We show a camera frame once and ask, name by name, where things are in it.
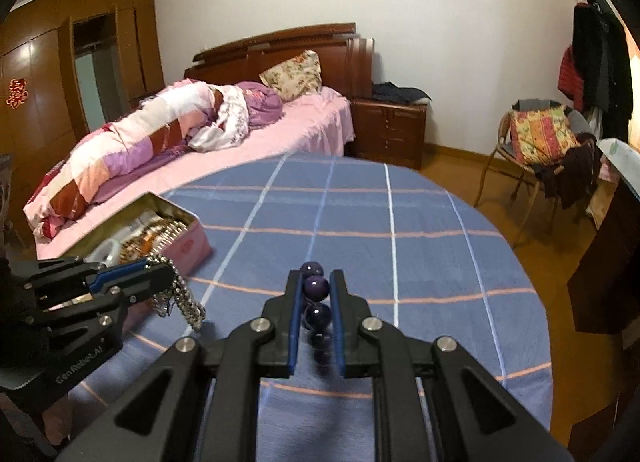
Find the floral pillow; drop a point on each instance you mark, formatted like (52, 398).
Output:
(295, 74)

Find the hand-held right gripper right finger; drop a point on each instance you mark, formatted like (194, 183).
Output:
(337, 332)

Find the dark wooden cabinet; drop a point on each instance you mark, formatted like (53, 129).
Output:
(610, 252)

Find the hanging dark clothes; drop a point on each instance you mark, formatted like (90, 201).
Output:
(600, 62)

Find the blue checked tablecloth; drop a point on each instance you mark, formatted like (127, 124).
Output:
(430, 292)

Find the dark garment on chair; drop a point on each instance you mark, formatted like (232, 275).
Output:
(570, 177)

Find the pink bed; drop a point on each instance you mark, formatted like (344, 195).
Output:
(300, 137)

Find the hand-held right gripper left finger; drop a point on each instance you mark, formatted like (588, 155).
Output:
(295, 332)

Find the wooden nightstand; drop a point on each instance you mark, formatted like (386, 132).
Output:
(387, 132)

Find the dark folded clothes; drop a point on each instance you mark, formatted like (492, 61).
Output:
(400, 93)

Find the metal frame chair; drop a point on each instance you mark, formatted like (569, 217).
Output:
(495, 162)

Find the white lace cloth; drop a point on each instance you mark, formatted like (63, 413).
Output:
(225, 117)

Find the pink patchwork quilt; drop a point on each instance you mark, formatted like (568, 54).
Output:
(130, 152)

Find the pale white board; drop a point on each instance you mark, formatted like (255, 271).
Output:
(620, 162)

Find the wooden wardrobe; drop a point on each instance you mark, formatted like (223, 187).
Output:
(40, 92)

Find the red paper decoration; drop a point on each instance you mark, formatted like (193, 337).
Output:
(16, 93)

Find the purple blanket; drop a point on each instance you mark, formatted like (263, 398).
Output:
(262, 104)

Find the pink tin box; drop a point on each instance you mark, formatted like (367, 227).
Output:
(192, 247)

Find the wooden headboard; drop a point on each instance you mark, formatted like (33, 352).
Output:
(345, 57)

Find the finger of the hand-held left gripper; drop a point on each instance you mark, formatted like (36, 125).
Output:
(145, 284)
(120, 274)

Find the yellow patterned cushion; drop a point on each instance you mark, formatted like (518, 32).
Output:
(542, 134)

